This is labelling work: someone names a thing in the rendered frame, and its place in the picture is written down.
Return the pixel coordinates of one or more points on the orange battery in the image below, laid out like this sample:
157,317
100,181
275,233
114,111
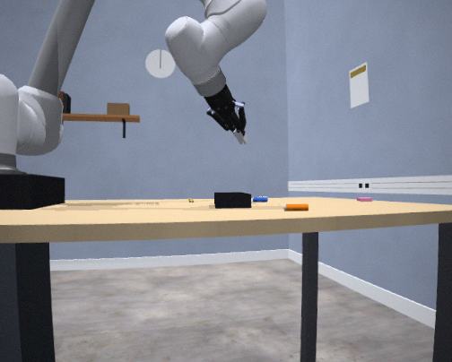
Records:
296,207

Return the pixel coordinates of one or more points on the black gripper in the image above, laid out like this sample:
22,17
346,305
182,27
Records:
231,120

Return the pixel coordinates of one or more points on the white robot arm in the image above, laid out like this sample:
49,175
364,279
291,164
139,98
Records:
35,125

